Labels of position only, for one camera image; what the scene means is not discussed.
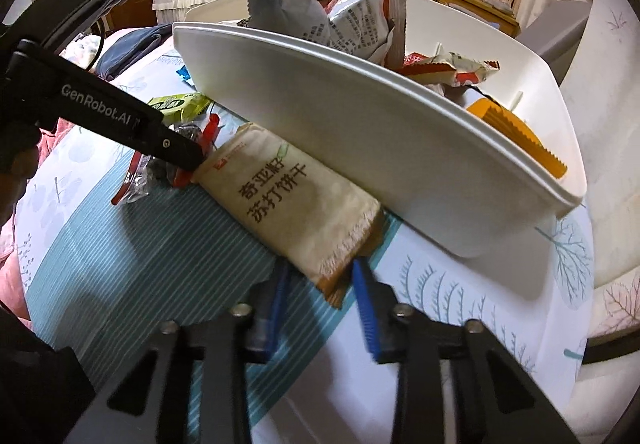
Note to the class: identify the orange and white snack packet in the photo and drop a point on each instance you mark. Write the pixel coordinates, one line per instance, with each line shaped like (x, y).
(509, 125)

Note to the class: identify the grey white crinkled snack bag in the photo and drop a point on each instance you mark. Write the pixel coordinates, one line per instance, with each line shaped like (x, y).
(374, 30)

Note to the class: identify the red Cookies packet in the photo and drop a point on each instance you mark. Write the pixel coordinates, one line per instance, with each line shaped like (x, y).
(447, 68)

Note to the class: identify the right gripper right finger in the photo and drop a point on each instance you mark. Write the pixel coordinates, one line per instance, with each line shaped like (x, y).
(455, 383)

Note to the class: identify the white plastic storage bin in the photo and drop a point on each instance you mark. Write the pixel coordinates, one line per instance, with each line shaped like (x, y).
(445, 172)

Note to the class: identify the person's left hand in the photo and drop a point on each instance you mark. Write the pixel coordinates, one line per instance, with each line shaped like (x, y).
(14, 181)

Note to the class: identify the tree-patterned round table cover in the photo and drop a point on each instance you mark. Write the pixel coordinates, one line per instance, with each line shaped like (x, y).
(99, 279)

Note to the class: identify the white floral quilt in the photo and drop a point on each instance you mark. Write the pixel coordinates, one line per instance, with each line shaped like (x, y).
(601, 90)

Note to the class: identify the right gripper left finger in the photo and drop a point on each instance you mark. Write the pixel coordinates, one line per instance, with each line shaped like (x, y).
(148, 399)

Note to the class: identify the grey office chair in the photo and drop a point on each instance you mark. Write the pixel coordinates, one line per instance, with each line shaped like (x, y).
(556, 33)

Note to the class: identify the dark blue folded garment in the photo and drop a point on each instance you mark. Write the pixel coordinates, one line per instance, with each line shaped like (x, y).
(129, 49)

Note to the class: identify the green snack packet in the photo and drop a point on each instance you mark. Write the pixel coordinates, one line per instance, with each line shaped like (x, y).
(180, 108)

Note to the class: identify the beige soda cracker packet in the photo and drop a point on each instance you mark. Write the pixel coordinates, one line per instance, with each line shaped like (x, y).
(295, 205)

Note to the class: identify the blue snack wrapper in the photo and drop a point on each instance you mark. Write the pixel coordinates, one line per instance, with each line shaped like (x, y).
(185, 76)

